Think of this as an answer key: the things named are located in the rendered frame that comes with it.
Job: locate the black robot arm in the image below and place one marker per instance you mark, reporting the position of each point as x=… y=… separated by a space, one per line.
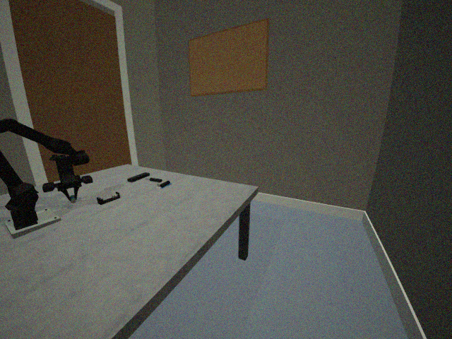
x=23 y=195

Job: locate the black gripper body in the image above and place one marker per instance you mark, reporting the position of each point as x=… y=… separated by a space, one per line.
x=87 y=179

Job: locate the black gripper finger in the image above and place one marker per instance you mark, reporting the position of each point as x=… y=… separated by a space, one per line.
x=76 y=190
x=65 y=192

